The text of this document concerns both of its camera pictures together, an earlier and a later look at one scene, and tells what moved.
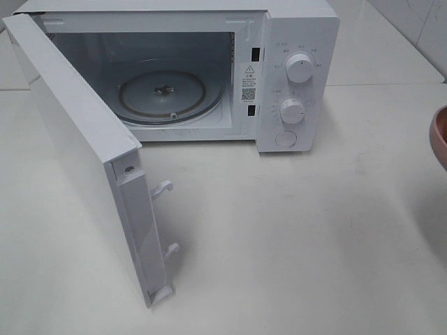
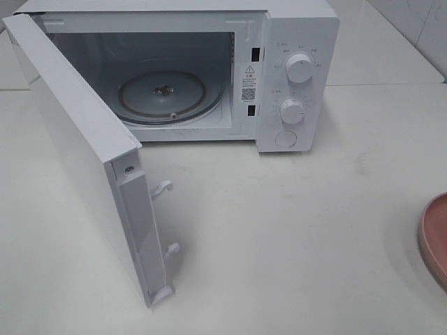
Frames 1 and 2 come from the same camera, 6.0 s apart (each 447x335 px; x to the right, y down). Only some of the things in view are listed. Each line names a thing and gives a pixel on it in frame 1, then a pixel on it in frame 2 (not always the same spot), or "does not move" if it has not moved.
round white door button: [286, 138] does not move
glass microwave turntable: [168, 96] does not move
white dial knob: [292, 111] does not move
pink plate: [438, 136] -> [432, 235]
